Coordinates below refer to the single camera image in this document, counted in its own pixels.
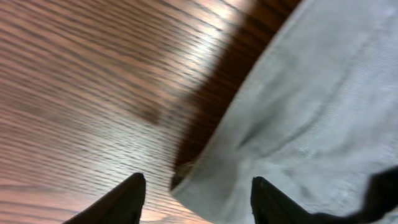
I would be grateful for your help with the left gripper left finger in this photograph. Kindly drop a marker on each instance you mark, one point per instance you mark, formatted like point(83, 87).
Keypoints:
point(122, 205)

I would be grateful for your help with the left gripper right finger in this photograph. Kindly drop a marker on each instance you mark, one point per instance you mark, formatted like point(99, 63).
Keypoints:
point(271, 206)

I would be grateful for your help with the grey shorts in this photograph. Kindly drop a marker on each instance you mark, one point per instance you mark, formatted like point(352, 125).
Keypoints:
point(316, 117)

